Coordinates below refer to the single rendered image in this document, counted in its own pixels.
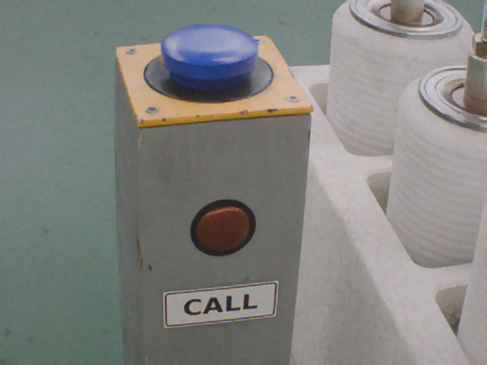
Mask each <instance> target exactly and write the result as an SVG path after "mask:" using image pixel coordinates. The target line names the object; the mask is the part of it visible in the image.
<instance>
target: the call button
mask: <svg viewBox="0 0 487 365"><path fill-rule="evenodd" d="M257 59H258V42H257V40H256V39H255V38H254V37H253V36H252V35H249V34H246V33H245V32H243V31H242V30H239V29H236V28H233V27H230V26H226V25H220V24H194V25H189V26H188V27H184V28H182V29H179V30H176V31H174V32H172V33H170V34H169V35H168V36H167V37H165V38H164V39H163V40H162V42H161V49H160V60H161V63H162V65H163V66H164V68H165V69H167V70H169V71H170V78H171V79H172V80H174V81H175V82H177V83H179V84H181V85H183V86H186V87H189V88H192V89H194V88H197V89H207V90H212V89H222V88H227V87H230V86H234V85H237V84H239V83H241V82H242V81H243V80H244V79H245V78H246V76H248V72H250V71H251V70H253V69H254V68H255V66H256V65H257Z"/></svg>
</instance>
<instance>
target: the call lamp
mask: <svg viewBox="0 0 487 365"><path fill-rule="evenodd" d="M249 233H250V218H249V217H248V215H246V214H245V213H244V211H243V210H242V209H240V208H238V207H233V206H222V207H217V208H214V209H212V210H210V211H209V212H206V213H205V215H204V216H203V217H202V218H201V220H200V221H199V223H198V225H197V240H198V241H199V242H200V244H201V246H203V247H205V248H206V249H207V250H210V251H214V252H224V251H229V250H232V249H235V248H237V247H238V246H240V245H241V244H242V243H243V242H244V240H245V238H246V237H248V235H249Z"/></svg>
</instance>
